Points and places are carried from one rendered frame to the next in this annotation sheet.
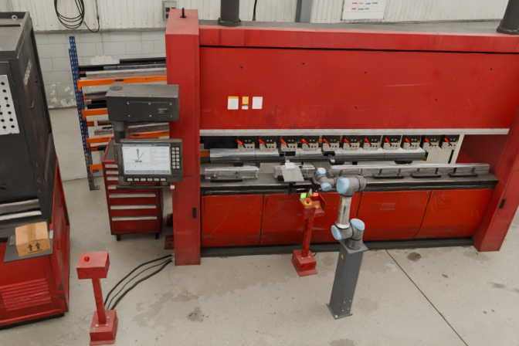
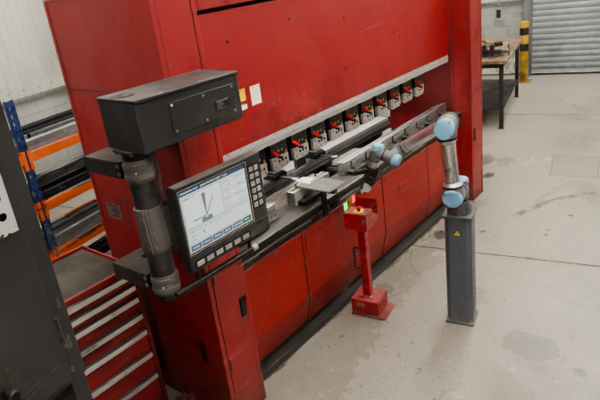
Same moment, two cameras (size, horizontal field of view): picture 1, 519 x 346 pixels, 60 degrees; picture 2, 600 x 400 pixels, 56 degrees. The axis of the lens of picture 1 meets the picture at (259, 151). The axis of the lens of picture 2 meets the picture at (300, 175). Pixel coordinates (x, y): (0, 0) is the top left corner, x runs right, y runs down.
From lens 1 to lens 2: 2.36 m
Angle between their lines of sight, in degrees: 37
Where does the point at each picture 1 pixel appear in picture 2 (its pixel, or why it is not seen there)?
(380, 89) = (359, 36)
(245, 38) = not seen: outside the picture
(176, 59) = (170, 32)
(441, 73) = (395, 4)
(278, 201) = (317, 236)
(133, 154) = (198, 205)
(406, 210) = (416, 182)
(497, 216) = (475, 151)
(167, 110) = (229, 101)
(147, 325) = not seen: outside the picture
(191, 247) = (251, 373)
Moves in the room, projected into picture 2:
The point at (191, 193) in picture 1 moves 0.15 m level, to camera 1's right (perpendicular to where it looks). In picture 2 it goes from (234, 273) to (256, 261)
